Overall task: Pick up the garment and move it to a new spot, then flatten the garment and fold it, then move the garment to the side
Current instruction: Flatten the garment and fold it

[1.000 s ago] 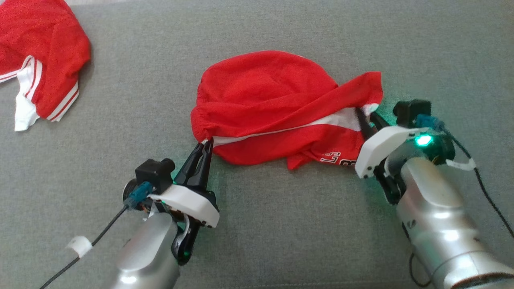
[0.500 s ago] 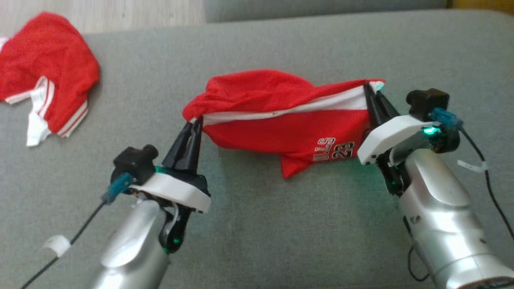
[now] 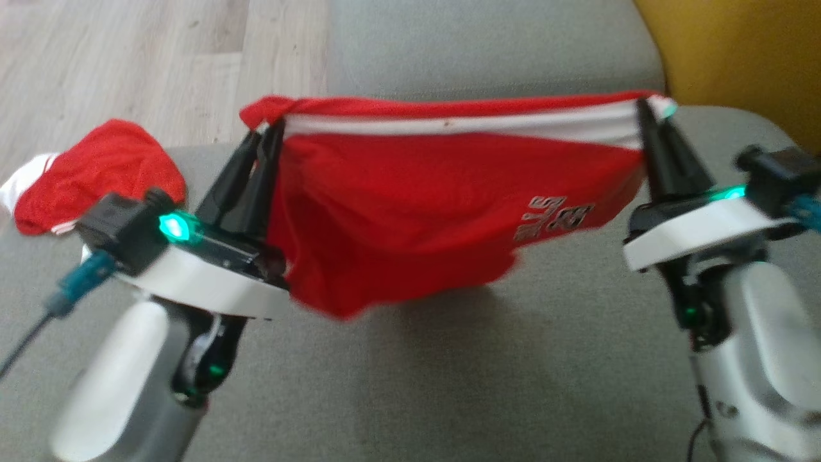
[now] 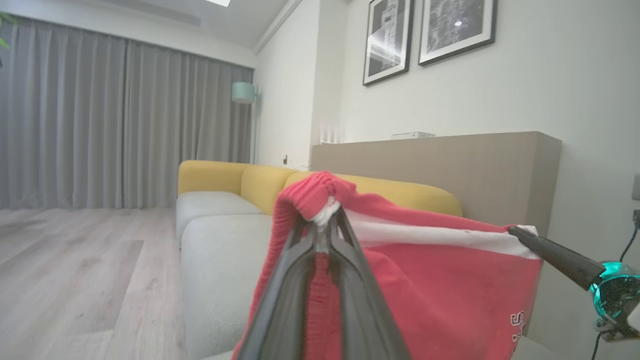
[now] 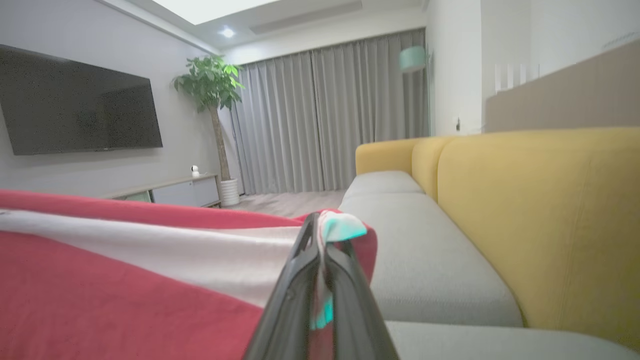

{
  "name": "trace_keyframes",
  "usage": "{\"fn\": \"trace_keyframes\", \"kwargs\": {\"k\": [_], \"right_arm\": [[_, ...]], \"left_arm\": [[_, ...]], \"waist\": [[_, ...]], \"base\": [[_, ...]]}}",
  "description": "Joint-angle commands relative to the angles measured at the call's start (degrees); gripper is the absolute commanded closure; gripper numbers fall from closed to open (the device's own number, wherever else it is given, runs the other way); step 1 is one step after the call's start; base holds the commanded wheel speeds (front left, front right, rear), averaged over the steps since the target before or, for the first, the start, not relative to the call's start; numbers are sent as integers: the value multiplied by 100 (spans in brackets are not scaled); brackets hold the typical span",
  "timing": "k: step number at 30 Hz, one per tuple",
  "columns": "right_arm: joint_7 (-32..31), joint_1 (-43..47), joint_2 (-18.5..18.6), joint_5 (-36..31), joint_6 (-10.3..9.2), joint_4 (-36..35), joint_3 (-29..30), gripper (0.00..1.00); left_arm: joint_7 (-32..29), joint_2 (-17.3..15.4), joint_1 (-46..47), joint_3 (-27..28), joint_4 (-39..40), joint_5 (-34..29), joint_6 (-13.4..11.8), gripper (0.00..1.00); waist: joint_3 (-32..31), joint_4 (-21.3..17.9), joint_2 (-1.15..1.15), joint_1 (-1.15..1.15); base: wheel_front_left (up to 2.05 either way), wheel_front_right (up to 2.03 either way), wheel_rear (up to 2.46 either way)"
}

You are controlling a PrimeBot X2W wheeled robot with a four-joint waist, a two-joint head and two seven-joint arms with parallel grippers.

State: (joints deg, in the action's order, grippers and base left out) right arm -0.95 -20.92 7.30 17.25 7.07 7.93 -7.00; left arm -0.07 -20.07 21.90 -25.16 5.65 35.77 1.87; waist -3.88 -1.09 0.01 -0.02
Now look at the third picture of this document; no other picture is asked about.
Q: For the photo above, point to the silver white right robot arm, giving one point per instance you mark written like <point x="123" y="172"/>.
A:
<point x="763" y="359"/>

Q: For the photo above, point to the red shirt with white sleeves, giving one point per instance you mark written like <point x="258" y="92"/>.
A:
<point x="102" y="173"/>

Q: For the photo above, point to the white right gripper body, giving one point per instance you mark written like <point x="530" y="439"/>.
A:
<point x="693" y="228"/>

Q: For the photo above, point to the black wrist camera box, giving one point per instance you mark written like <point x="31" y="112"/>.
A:
<point x="779" y="173"/>
<point x="122" y="228"/>

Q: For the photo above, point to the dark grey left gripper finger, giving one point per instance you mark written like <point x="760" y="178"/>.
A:
<point x="260" y="199"/>
<point x="228" y="192"/>

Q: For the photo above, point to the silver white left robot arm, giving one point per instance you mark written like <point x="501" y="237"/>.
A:
<point x="122" y="385"/>

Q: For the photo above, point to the wide grey sofa cushion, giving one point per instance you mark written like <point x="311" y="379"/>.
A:
<point x="449" y="385"/>

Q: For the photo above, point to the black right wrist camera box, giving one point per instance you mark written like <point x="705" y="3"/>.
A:
<point x="779" y="173"/>

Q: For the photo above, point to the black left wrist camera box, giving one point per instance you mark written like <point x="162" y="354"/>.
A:
<point x="122" y="228"/>

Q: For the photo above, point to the red shorts with white waistband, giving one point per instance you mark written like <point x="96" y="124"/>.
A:
<point x="417" y="212"/>

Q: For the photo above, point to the yellow sofa backrest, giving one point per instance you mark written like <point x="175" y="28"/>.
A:
<point x="737" y="58"/>

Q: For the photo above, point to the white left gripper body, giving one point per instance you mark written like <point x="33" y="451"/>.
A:
<point x="218" y="282"/>

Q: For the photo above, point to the grey sofa seat cushion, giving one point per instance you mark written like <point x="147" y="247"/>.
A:
<point x="487" y="45"/>

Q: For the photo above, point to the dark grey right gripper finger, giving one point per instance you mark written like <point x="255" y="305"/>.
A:
<point x="686" y="170"/>
<point x="655" y="167"/>

